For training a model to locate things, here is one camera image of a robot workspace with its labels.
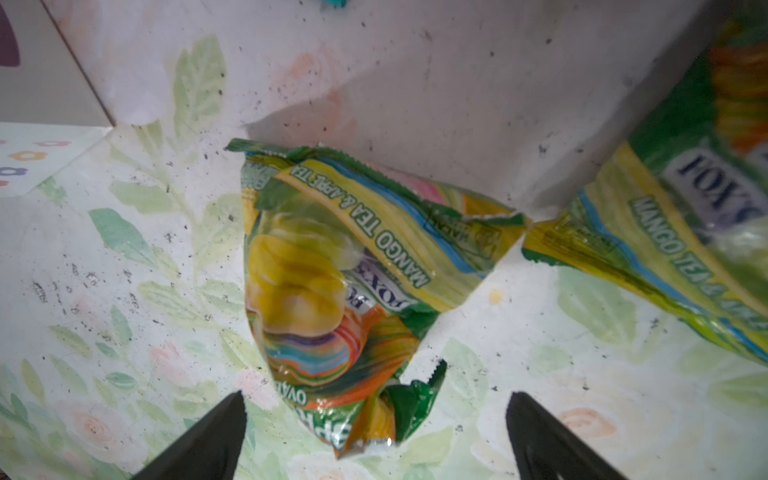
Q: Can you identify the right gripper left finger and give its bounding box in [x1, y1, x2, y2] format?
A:
[133, 391, 247, 480]

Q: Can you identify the green yellow Fox's candy packet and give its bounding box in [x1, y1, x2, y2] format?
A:
[228, 139, 530, 457]

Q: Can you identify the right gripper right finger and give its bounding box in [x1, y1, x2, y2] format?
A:
[506, 391, 625, 480]

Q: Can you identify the white paper bag with dots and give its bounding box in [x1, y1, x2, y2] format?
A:
[1, 1, 113, 197]

